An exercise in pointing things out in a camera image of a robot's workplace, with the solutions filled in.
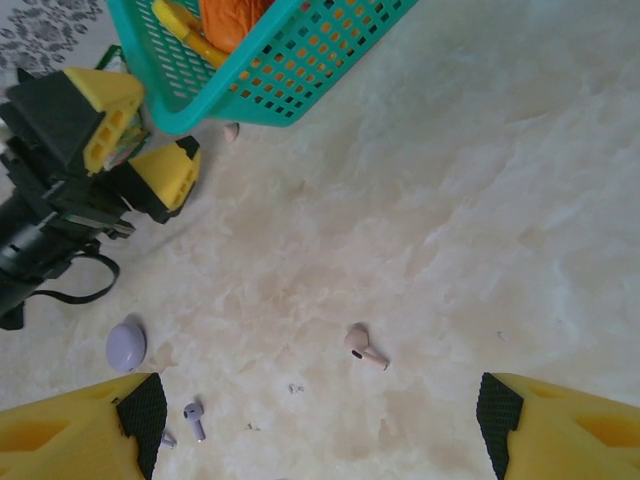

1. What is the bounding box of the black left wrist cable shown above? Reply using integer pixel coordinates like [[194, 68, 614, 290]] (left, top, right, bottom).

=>
[[29, 239, 122, 306]]

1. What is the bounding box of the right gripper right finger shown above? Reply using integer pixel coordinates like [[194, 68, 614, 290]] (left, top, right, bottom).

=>
[[474, 372, 640, 480]]

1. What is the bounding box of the pink wireless earbud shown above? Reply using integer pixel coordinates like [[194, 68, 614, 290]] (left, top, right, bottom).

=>
[[343, 322, 391, 373]]

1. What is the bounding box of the yellow toy fruit slice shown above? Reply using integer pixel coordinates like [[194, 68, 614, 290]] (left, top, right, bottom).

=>
[[151, 0, 231, 69]]

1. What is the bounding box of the orange toy fruit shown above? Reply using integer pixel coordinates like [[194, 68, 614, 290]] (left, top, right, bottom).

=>
[[198, 0, 277, 55]]

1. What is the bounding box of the teal plastic mesh basket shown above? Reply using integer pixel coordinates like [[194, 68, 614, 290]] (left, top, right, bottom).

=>
[[104, 0, 421, 136]]

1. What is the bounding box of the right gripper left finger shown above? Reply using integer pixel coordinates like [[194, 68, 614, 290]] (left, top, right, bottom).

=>
[[0, 372, 169, 480]]

